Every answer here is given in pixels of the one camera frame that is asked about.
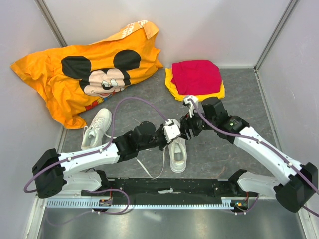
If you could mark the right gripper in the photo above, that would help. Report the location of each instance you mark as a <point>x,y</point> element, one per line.
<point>186,123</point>

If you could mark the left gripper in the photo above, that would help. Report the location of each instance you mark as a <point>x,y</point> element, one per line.
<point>165,143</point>

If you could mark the white sneaker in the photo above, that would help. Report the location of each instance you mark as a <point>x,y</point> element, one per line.
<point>177,157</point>
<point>93,134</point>

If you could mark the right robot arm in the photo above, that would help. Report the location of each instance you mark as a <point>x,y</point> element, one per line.
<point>292,183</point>

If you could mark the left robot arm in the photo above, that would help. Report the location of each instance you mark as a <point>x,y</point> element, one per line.
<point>67,172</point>

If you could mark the yellow folded cloth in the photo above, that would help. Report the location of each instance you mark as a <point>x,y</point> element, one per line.
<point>173,89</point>

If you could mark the red folded cloth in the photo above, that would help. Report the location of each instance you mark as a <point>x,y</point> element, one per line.
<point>196,77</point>

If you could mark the white tape piece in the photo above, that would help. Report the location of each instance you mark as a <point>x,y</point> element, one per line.
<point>168,191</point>

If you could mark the orange Mickey Mouse bag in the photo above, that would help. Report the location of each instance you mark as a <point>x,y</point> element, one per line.
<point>76,78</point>

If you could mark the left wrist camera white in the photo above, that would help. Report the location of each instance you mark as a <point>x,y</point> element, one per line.
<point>171,130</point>

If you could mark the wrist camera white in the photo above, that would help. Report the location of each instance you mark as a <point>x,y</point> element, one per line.
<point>171,130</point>
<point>192,102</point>

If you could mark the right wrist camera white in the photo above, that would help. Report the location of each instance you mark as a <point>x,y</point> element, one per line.
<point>192,102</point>

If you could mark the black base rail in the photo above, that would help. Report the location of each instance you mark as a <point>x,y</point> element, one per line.
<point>145,190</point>

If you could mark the slotted cable duct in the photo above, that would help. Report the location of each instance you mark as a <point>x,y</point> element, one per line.
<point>89,203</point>

